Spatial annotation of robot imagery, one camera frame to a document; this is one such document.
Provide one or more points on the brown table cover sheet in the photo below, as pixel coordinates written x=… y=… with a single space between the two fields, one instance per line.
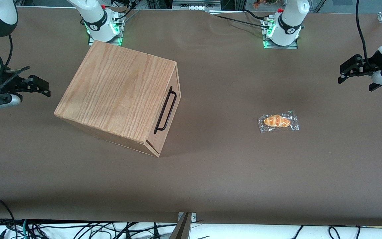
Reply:
x=230 y=172

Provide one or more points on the bread roll in clear wrapper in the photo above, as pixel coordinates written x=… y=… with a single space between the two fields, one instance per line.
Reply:
x=277 y=121

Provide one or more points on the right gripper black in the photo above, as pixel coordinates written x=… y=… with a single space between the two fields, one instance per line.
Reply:
x=8 y=83

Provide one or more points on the wooden drawer cabinet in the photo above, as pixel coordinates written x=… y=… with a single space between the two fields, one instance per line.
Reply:
x=111 y=89

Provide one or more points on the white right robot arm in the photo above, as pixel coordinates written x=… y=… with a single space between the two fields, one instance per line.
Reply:
x=96 y=20

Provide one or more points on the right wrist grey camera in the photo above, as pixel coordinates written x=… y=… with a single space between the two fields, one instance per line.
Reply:
x=2 y=102

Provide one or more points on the grey equipment rack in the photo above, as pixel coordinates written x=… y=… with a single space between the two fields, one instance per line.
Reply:
x=196 y=4

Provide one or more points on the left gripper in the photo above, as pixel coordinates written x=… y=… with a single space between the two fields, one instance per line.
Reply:
x=366 y=67

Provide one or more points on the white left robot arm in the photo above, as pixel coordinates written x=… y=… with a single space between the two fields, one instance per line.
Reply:
x=287 y=23

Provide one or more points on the metal base plate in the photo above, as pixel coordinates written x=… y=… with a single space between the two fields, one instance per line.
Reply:
x=115 y=40
x=280 y=46

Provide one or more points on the small metal bracket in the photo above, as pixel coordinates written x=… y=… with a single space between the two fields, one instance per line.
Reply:
x=193 y=216

